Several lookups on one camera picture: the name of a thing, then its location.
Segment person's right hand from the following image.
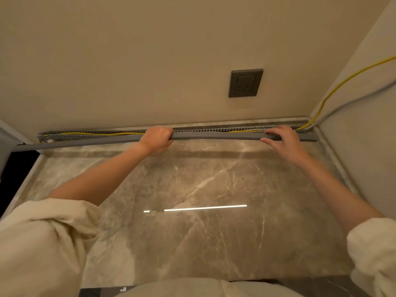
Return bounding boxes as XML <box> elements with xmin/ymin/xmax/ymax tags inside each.
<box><xmin>260</xmin><ymin>126</ymin><xmax>311</xmax><ymax>164</ymax></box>

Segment cream white garment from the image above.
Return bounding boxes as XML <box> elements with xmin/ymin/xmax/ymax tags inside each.
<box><xmin>0</xmin><ymin>198</ymin><xmax>396</xmax><ymax>297</ymax></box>

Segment person's right forearm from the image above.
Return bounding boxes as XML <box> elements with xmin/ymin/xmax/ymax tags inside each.
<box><xmin>294</xmin><ymin>154</ymin><xmax>385</xmax><ymax>235</ymax></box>

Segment grey cable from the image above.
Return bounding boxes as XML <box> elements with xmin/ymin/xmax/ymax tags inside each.
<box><xmin>305</xmin><ymin>82</ymin><xmax>396</xmax><ymax>133</ymax></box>

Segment yellow cable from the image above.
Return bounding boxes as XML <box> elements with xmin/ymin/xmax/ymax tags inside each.
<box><xmin>42</xmin><ymin>55</ymin><xmax>396</xmax><ymax>140</ymax></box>

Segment person's left forearm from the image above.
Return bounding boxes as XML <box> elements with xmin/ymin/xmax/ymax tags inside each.
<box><xmin>46</xmin><ymin>142</ymin><xmax>149</xmax><ymax>207</ymax></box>

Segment grey slotted cable duct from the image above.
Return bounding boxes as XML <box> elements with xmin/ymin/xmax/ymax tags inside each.
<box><xmin>39</xmin><ymin>124</ymin><xmax>314</xmax><ymax>143</ymax></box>

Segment person's left hand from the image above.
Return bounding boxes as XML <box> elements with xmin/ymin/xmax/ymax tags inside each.
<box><xmin>139</xmin><ymin>127</ymin><xmax>174</xmax><ymax>154</ymax></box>

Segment grey cable duct cover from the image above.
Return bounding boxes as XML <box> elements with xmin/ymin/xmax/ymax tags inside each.
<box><xmin>17</xmin><ymin>133</ymin><xmax>318</xmax><ymax>152</ymax></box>

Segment dark grey wall socket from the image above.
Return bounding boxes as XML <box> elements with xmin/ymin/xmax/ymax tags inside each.
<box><xmin>228</xmin><ymin>69</ymin><xmax>264</xmax><ymax>98</ymax></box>

